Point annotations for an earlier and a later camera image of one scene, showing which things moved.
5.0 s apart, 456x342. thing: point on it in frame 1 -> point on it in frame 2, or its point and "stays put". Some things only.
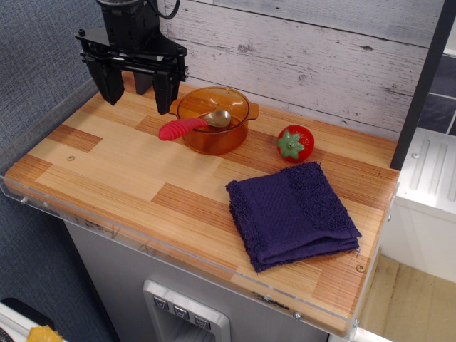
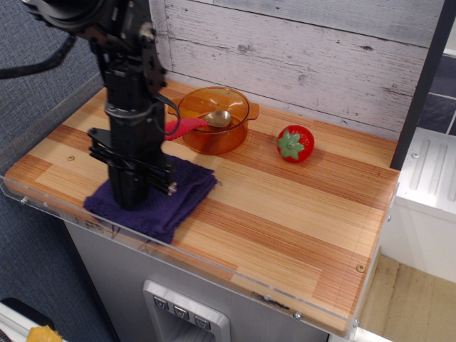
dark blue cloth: [291, 215] -> [162, 212]
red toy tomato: [295, 144] stays put
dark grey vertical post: [420, 96] stays put
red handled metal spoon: [176, 129] stays put
